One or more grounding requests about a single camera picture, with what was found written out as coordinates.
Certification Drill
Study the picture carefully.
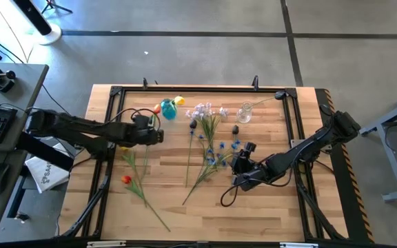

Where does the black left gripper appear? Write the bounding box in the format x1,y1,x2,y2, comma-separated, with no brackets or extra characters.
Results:
125,116,165,147

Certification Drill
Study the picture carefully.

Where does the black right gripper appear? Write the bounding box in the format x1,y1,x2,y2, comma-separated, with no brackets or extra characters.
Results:
232,141,272,176

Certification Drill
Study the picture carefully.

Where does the black tulip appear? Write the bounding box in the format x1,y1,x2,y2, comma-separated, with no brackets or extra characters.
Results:
232,125,240,154
245,90,287,114
184,118,198,189

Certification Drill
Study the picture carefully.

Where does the red tulip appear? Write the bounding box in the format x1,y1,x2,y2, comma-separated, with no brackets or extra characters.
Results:
141,103,162,181
121,174,172,233

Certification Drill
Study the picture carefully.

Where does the blue flower bunch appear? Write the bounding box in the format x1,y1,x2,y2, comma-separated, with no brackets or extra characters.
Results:
181,129,243,207

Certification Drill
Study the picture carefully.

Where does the blue glass vase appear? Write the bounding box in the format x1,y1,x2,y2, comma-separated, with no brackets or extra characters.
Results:
160,99,178,121

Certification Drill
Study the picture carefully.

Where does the clear glass vase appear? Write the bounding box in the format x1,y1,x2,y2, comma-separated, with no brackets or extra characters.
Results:
236,101,254,124

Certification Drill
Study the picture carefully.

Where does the grey desk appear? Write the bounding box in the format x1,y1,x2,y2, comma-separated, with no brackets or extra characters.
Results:
0,60,50,238

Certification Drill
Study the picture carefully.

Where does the black panel white base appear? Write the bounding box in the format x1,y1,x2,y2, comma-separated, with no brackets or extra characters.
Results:
12,0,63,46

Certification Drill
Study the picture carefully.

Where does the black tripod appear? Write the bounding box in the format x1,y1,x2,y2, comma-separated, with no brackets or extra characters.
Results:
41,0,74,14

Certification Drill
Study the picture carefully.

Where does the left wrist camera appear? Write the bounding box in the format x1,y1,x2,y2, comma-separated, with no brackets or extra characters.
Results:
132,114,152,129

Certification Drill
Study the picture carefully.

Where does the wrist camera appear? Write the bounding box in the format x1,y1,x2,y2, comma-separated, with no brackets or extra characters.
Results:
132,114,152,129
233,174,267,192

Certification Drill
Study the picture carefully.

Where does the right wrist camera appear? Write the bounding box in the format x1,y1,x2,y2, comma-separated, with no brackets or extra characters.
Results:
233,174,267,192

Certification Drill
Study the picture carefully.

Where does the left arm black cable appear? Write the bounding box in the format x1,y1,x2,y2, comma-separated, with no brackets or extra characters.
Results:
108,107,161,134

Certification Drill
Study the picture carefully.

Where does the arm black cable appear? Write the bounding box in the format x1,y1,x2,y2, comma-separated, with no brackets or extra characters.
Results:
220,172,294,208
108,107,161,134

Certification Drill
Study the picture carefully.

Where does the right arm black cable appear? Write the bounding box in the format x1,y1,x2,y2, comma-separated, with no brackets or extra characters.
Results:
220,172,294,208

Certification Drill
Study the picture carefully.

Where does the silver metal bracket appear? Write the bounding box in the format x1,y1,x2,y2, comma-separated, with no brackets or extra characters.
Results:
87,240,127,248
280,242,320,248

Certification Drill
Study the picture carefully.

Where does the grey metal table frame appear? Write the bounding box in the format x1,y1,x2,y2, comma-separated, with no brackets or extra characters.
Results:
358,87,397,203

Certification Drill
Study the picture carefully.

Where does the black floor cable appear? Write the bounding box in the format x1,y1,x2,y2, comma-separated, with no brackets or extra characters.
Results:
0,26,26,65

